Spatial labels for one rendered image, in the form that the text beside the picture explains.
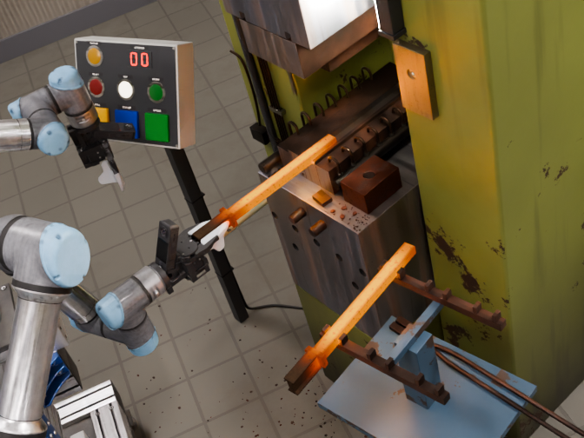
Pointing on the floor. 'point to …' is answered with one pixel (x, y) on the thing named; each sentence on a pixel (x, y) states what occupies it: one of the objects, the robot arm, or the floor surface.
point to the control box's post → (202, 222)
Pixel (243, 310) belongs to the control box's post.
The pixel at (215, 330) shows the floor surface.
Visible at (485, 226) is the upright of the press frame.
